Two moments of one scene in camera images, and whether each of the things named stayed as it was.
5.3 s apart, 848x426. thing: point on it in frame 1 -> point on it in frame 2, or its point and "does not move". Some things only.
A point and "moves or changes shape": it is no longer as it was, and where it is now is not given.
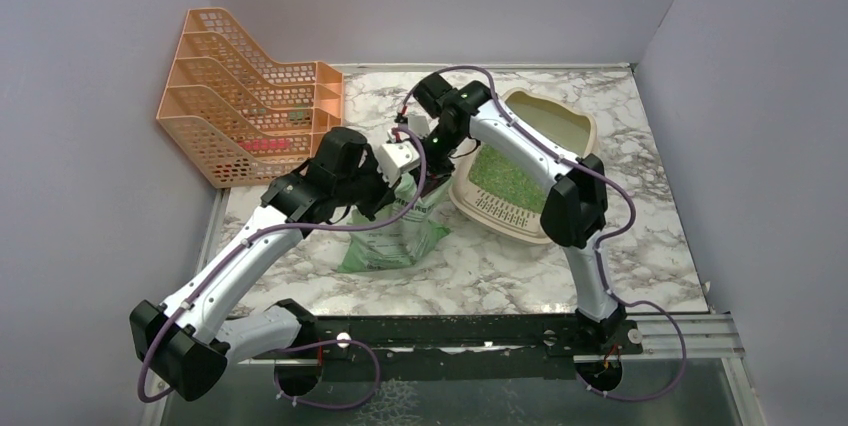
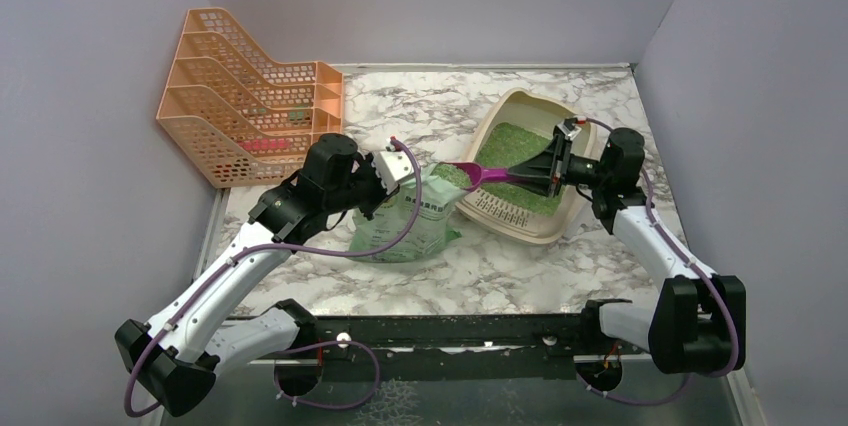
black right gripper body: (442, 145) -> (582, 170)
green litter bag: (399, 242) moves or changes shape
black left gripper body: (368, 189) does not move
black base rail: (439, 348) does not move
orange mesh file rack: (239, 116) does not move
